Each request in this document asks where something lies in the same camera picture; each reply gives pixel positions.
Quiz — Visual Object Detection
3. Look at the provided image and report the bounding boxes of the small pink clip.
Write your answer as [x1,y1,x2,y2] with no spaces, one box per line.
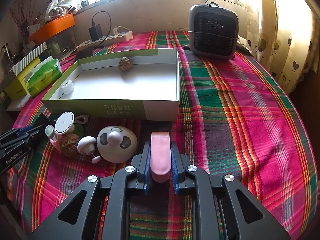
[150,132,171,183]

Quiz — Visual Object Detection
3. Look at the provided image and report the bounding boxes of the pink teal carabiner clip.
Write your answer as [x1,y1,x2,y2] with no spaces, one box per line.
[45,125,62,152]

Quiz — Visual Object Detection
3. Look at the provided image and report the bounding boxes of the white mushroom toy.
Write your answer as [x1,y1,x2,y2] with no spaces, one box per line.
[77,136,101,164]

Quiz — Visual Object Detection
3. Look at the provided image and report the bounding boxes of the person's left hand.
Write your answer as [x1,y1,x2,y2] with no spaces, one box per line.
[6,168,15,201]

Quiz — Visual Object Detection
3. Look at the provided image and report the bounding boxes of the white paper stack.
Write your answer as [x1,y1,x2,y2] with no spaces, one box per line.
[6,94,31,112]

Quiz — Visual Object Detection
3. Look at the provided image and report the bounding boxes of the yellow box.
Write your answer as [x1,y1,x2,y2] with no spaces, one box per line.
[4,57,41,101]

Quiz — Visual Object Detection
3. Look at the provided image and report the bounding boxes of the striped box lid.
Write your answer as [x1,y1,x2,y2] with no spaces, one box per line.
[11,42,48,76]

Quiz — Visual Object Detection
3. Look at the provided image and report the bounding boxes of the small white jar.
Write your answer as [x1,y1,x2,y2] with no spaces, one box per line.
[60,80,74,95]

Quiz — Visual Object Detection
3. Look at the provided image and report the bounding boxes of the green tissue pack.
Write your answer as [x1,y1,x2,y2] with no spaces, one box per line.
[26,56,62,98]

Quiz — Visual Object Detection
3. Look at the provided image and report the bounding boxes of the plaid bed cover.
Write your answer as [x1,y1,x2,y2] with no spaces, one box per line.
[10,31,318,239]

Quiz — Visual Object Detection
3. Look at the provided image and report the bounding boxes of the green white cardboard box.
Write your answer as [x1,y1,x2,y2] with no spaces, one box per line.
[42,48,180,122]

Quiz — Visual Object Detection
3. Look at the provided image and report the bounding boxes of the walnut in box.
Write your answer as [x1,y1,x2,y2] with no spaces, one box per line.
[118,57,133,72]

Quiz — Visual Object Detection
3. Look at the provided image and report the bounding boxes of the black smartphone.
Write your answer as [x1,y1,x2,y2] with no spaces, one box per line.
[74,47,94,62]

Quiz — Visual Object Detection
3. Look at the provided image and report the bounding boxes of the orange tray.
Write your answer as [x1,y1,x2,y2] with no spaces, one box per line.
[28,14,75,46]

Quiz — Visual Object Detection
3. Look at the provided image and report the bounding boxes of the red flower branches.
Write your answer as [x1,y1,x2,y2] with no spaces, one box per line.
[9,0,37,39]

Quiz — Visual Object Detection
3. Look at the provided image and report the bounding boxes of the white power strip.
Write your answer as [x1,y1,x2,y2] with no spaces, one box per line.
[76,31,133,51]

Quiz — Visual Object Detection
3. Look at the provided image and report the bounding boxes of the grey desk fan heater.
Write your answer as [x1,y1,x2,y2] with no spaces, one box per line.
[188,3,239,60]

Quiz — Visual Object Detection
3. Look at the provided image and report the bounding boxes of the heart pattern curtain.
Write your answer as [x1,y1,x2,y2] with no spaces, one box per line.
[247,0,319,94]

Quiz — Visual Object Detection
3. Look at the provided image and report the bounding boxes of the white cable bundle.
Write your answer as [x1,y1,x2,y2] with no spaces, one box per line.
[74,114,90,125]

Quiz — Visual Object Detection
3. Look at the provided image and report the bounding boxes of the black charger with cable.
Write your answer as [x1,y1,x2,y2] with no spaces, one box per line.
[88,11,112,48]

